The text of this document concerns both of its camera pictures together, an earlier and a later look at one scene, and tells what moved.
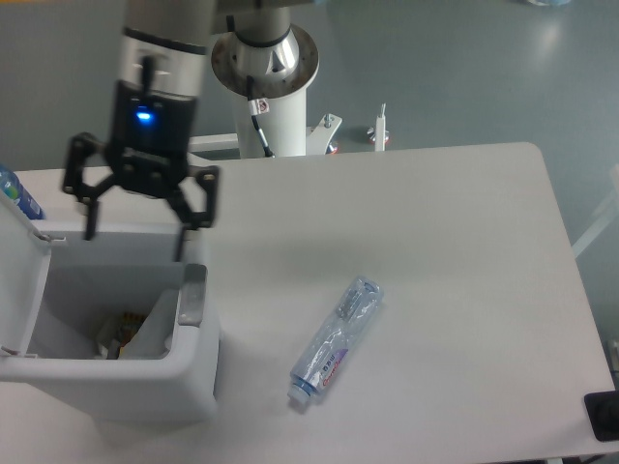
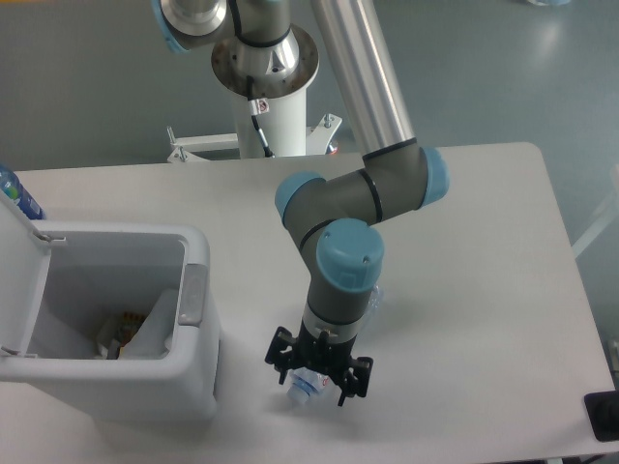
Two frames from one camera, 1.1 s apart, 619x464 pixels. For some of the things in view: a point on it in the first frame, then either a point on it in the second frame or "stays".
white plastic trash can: x=114 y=328 stays
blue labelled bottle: x=12 y=187 stays
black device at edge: x=603 y=413 stays
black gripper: x=151 y=137 → x=331 y=358
